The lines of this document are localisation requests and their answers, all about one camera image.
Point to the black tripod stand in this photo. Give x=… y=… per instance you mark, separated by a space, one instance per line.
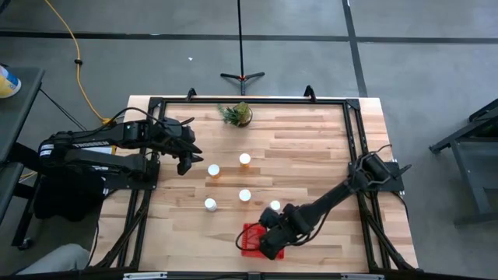
x=242 y=75

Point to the amber pill bottle white cap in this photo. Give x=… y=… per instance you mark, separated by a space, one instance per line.
x=213 y=170
x=244 y=158

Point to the black bag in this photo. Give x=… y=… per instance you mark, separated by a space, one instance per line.
x=70 y=198

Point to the person's leg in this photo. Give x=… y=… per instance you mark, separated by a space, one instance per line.
x=58 y=258

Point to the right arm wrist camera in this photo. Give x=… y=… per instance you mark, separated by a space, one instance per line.
x=268 y=218

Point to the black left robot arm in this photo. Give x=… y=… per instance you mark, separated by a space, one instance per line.
x=97 y=143

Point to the grey desk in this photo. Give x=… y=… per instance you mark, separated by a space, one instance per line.
x=17 y=116

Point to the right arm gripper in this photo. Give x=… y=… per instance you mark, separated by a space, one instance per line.
x=293 y=225

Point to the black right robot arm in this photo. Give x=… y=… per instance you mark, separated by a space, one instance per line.
x=330 y=198

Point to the black caster wheel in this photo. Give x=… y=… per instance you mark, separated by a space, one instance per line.
x=25 y=243

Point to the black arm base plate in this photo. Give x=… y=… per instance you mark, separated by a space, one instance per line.
x=128 y=183
x=395 y=183

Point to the black metal rack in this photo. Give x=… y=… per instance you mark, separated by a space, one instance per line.
x=467 y=155

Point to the red plastic basket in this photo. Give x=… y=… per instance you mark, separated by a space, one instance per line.
x=251 y=241

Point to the black aluminium table frame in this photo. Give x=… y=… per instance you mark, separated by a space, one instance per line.
x=253 y=100

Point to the silver metal bracket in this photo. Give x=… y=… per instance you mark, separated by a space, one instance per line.
x=144 y=275
x=362 y=277

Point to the small potted green plant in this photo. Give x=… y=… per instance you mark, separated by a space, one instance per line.
x=237 y=115

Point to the yellow blue wipes canister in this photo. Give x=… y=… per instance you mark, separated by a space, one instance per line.
x=8 y=82

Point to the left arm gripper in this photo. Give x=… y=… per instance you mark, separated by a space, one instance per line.
x=177 y=136

